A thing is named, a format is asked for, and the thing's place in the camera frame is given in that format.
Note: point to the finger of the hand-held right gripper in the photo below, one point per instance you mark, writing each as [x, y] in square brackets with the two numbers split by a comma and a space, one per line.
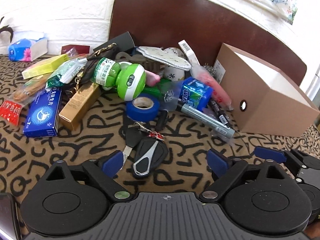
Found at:
[270, 153]

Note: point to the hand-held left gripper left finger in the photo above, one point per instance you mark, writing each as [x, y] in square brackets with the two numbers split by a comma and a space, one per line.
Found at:
[112, 163]

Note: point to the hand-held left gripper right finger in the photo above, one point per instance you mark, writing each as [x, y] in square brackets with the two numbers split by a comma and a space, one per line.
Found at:
[217, 162]

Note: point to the black key with keyring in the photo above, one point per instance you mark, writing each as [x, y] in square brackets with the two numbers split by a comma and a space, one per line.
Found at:
[131, 137]

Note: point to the black and silver key fob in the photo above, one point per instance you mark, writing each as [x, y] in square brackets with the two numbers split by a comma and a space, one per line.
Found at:
[150, 157]

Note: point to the brown cardboard box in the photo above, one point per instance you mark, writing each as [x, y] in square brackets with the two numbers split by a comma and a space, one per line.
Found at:
[262, 105]

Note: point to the grey marker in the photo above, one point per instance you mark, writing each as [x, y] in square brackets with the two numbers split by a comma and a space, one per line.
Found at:
[207, 118]

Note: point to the thin black marker pen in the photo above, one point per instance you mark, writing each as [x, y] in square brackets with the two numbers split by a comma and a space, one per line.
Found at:
[220, 113]

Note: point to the small black cylinder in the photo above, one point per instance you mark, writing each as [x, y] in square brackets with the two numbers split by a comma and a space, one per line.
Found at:
[162, 120]

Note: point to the blue tape roll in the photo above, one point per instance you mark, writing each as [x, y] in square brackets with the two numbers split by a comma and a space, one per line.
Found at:
[152, 110]

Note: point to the gold box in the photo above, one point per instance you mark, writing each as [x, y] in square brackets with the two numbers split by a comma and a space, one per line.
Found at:
[78, 105]

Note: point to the blue gum canister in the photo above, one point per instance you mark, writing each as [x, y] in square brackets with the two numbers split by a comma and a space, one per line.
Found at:
[195, 93]

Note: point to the red pink packet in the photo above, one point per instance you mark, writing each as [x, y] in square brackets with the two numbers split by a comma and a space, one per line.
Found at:
[215, 87]

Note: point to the clear plastic piece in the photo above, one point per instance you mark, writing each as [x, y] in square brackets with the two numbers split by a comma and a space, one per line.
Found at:
[170, 97]

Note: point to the white plastic object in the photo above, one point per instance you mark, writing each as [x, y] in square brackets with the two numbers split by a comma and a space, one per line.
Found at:
[315, 82]

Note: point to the green mosquito repellent bottle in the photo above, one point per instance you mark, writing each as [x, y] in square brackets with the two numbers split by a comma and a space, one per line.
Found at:
[130, 81]

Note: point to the green box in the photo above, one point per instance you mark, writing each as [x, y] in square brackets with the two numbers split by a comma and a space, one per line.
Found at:
[155, 90]

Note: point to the blue medicine box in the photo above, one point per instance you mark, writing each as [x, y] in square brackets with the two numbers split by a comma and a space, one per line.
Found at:
[42, 115]

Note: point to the steel wool scrubber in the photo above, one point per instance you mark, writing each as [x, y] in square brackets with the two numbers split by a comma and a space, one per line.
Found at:
[210, 71]

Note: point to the pink plastic item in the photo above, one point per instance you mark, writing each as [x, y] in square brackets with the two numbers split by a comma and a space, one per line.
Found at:
[152, 78]

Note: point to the white snowflake cup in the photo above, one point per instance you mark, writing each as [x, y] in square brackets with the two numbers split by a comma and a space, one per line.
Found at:
[173, 73]

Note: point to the green and white sachet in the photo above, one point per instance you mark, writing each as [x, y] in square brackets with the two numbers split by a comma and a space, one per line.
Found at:
[66, 72]

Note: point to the brown hair clip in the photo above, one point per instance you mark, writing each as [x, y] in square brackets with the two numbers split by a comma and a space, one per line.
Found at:
[140, 61]

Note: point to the clear cookie packet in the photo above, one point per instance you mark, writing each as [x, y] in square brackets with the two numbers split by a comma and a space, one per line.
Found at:
[30, 88]

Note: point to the white box with barcode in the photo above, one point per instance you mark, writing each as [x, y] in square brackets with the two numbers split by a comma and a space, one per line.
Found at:
[190, 52]

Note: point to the red snack packet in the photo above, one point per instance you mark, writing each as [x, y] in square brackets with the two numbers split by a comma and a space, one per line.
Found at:
[10, 111]

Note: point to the dark maroon flat object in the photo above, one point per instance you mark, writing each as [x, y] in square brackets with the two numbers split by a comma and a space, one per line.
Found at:
[7, 217]

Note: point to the yellow-green box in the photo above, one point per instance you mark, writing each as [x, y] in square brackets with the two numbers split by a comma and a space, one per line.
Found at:
[45, 66]

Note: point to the dark red card box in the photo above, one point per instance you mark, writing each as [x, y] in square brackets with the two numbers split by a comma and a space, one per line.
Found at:
[77, 48]

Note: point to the black box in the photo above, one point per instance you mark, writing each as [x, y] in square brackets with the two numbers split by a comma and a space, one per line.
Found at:
[122, 41]

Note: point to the blue tissue pack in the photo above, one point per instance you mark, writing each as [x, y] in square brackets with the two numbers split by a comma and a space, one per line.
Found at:
[25, 48]

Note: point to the brown wooden headboard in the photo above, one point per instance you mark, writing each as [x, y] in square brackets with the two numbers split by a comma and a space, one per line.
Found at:
[175, 17]

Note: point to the dark red feather shuttlecock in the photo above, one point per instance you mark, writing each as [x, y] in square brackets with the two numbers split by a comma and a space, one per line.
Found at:
[6, 28]

